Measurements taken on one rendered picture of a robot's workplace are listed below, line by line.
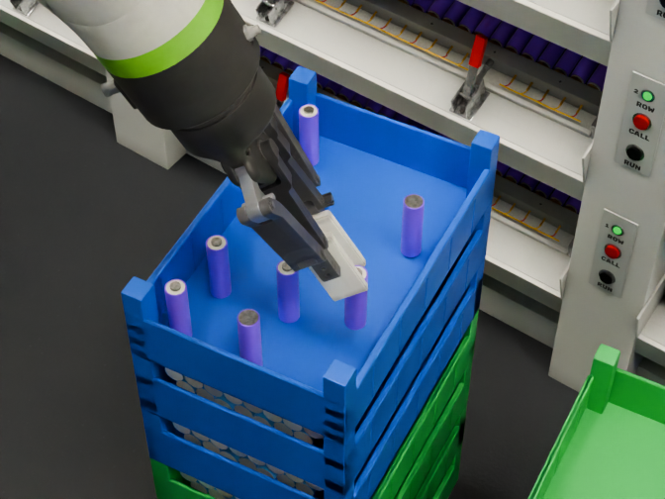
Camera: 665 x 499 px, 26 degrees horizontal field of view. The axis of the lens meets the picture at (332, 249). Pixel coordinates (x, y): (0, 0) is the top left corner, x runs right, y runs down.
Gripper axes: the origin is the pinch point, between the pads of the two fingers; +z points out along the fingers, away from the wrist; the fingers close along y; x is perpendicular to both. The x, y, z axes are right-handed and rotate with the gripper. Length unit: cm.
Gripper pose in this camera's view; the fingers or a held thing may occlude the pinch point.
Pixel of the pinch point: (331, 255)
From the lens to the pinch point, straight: 111.5
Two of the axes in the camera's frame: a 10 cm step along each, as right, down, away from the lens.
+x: 9.0, -3.1, -2.9
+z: 4.2, 5.8, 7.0
